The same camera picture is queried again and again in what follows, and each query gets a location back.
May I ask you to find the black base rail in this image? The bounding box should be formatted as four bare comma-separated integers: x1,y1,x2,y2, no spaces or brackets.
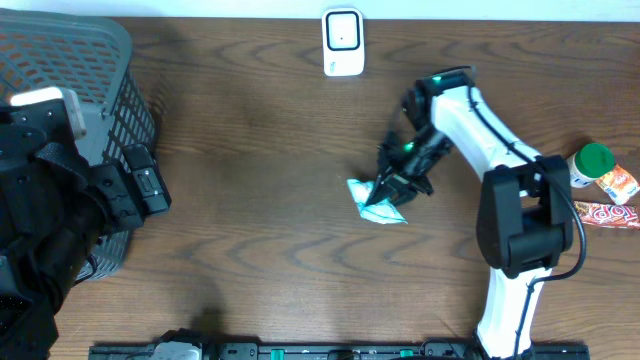
88,328,591,360

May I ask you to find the green lid jar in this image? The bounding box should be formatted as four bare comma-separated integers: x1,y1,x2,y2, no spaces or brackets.
567,143,615,188

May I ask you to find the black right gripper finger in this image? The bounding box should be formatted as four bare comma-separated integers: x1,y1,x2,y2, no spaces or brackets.
365,172,397,206
390,185,419,206

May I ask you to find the small orange tissue pack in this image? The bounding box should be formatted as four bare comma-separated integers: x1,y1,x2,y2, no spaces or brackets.
595,164,639,205

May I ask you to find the grey plastic mesh basket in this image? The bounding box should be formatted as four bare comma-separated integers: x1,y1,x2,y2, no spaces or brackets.
0,8,157,281

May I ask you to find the orange snack packet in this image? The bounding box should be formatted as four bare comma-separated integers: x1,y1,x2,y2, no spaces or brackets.
574,201,639,230

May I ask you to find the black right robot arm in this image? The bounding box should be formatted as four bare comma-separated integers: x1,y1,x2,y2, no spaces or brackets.
365,66,576,359

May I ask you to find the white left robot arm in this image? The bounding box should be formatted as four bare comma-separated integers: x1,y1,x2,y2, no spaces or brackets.
1,104,171,359

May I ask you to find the teal wet wipes pack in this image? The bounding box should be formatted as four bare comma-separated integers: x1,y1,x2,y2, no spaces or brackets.
347,179,407,225

